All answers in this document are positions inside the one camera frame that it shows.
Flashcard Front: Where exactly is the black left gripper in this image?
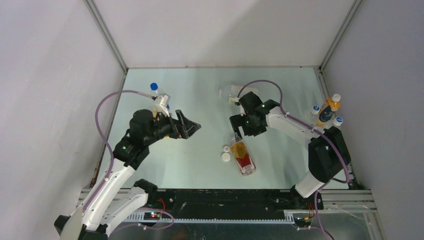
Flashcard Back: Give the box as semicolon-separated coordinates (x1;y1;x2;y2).
144;109;201;146

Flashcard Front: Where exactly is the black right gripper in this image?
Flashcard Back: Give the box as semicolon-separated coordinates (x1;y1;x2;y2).
229;112;266;142

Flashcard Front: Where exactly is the red gold label tea bottle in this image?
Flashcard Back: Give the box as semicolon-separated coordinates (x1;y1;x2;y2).
230;138;257;176

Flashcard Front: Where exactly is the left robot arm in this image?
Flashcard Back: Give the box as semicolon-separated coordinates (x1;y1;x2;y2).
54;109;201;240

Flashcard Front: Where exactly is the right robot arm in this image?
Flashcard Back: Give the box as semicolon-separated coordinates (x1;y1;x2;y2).
229;91;351;209

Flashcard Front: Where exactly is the clear square bottle cream label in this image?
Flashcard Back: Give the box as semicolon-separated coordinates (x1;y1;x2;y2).
218;85;243;103

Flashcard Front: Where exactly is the plain white bottle cap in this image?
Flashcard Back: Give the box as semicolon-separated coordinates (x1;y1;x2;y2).
221;152;231;162

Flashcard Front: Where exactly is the yellow juice bottle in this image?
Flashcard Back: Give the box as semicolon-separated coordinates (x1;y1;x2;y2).
153;113;172;140

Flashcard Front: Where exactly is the clear bottle blue label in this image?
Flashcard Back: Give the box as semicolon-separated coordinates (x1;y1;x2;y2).
150;82;170;110

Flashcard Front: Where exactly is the clear Pocari bottle rear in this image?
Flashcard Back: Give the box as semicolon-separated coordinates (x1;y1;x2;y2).
309;105;320;125

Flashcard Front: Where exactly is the clear pocari bottle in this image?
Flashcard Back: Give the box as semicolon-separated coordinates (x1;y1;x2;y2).
309;105;320;125
325;116;344;130

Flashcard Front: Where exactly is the orange navy label bottle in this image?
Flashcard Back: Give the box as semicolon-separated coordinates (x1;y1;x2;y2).
316;93;341;127

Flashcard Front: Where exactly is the clear Pocari bottle front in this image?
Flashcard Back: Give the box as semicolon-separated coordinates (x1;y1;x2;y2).
325;116;344;130

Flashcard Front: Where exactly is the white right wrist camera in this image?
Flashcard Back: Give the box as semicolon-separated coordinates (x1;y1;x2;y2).
228;97;239;104

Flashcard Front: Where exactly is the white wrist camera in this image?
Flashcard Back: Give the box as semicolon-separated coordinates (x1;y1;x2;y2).
228;97;239;104
153;93;171;117

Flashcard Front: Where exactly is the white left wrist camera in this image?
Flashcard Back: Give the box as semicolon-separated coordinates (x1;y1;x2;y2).
153;93;171;117

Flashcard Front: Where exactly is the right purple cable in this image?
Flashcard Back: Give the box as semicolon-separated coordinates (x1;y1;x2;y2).
236;79;351;240

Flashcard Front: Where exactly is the purple cable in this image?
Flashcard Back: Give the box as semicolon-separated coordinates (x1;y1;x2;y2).
81;89;157;213
236;79;351;240

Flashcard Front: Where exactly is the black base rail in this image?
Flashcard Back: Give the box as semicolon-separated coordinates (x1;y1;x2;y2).
146;188;324;221

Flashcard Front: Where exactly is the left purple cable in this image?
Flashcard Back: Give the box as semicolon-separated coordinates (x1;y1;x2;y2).
81;89;157;213

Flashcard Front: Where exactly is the aluminium frame front rail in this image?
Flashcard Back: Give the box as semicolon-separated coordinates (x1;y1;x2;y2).
77;188;379;226

